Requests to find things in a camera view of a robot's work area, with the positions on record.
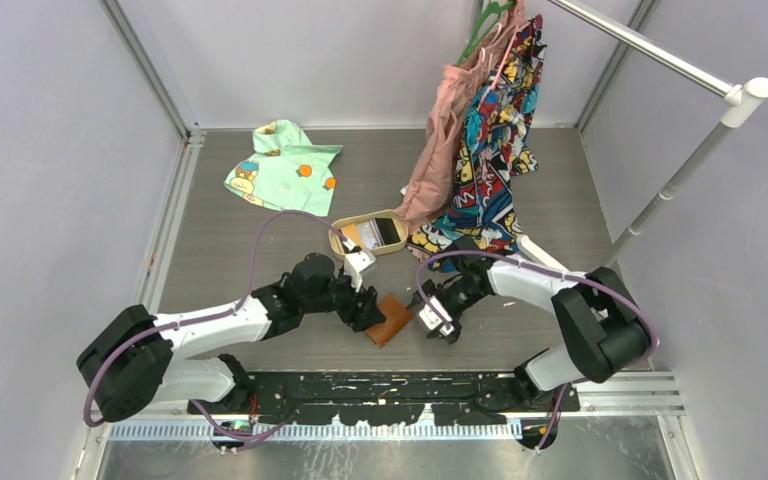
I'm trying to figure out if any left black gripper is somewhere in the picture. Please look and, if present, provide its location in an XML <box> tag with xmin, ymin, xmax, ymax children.
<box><xmin>301</xmin><ymin>267</ymin><xmax>385</xmax><ymax>330</ymax></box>

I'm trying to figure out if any beige oval card tray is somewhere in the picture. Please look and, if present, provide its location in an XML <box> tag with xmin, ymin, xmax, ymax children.
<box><xmin>333</xmin><ymin>209</ymin><xmax>409</xmax><ymax>256</ymax></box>

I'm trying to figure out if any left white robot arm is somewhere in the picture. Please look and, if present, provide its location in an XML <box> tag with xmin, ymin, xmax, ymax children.
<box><xmin>76</xmin><ymin>249</ymin><xmax>385</xmax><ymax>427</ymax></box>

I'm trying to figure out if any white metal clothes rack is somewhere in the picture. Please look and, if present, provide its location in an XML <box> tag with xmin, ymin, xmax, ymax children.
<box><xmin>514</xmin><ymin>1</ymin><xmax>768</xmax><ymax>289</ymax></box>

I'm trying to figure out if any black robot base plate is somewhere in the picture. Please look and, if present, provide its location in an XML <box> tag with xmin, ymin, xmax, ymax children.
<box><xmin>184</xmin><ymin>371</ymin><xmax>580</xmax><ymax>426</ymax></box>

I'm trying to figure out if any green cartoon child shirt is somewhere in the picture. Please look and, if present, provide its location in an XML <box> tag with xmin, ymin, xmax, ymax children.
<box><xmin>223</xmin><ymin>119</ymin><xmax>343</xmax><ymax>217</ymax></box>

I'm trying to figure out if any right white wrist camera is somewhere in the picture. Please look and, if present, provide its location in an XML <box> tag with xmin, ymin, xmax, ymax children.
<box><xmin>418</xmin><ymin>297</ymin><xmax>453</xmax><ymax>336</ymax></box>

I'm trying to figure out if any white VIP card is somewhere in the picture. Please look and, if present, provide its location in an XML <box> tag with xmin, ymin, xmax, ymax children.
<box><xmin>357</xmin><ymin>219</ymin><xmax>385</xmax><ymax>250</ymax></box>

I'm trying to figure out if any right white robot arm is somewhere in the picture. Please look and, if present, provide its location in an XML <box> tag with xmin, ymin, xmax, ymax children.
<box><xmin>408</xmin><ymin>250</ymin><xmax>658</xmax><ymax>411</ymax></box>

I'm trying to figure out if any colourful comic print garment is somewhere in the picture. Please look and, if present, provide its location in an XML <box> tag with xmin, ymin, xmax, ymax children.
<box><xmin>407</xmin><ymin>15</ymin><xmax>546</xmax><ymax>260</ymax></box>

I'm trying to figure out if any green clothes hanger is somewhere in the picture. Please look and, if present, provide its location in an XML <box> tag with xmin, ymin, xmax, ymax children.
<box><xmin>455</xmin><ymin>1</ymin><xmax>515</xmax><ymax>65</ymax></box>

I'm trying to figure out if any brown leather card holder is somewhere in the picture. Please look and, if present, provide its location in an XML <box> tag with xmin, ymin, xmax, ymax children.
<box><xmin>364</xmin><ymin>294</ymin><xmax>413</xmax><ymax>348</ymax></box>

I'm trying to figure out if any slotted aluminium rail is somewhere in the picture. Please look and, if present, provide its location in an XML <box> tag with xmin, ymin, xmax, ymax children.
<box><xmin>108</xmin><ymin>418</ymin><xmax>522</xmax><ymax>442</ymax></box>

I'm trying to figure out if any pink hanging garment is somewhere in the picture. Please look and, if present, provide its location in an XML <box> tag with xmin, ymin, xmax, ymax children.
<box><xmin>395</xmin><ymin>1</ymin><xmax>526</xmax><ymax>233</ymax></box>

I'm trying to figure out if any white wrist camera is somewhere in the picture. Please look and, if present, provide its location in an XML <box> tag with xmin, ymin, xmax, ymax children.
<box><xmin>343</xmin><ymin>247</ymin><xmax>376</xmax><ymax>292</ymax></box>
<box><xmin>418</xmin><ymin>297</ymin><xmax>453</xmax><ymax>336</ymax></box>

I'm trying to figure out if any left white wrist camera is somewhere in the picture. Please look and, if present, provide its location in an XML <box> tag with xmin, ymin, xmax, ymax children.
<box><xmin>343</xmin><ymin>247</ymin><xmax>376</xmax><ymax>292</ymax></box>

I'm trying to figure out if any gold credit card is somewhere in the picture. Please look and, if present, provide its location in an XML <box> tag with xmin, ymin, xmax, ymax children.
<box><xmin>340</xmin><ymin>223</ymin><xmax>364</xmax><ymax>247</ymax></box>

